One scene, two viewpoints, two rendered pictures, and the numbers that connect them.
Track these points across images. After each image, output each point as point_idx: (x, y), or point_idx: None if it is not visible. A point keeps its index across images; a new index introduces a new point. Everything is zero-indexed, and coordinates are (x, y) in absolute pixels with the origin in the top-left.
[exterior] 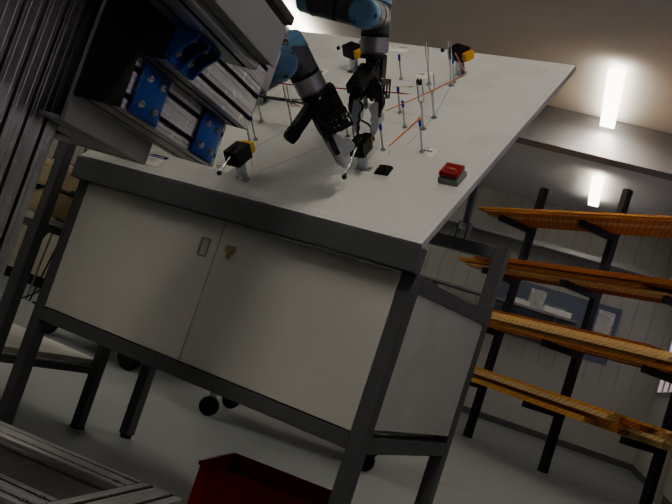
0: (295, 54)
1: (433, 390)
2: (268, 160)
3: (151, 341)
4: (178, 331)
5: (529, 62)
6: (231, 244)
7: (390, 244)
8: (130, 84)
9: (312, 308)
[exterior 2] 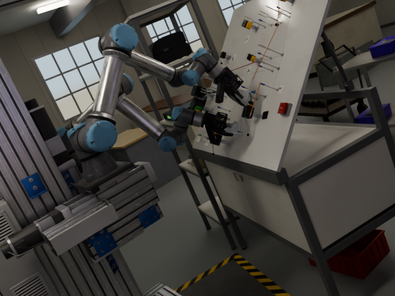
0: (167, 138)
1: (362, 197)
2: None
3: (248, 216)
4: (251, 212)
5: None
6: (240, 174)
7: (268, 174)
8: (92, 251)
9: (272, 200)
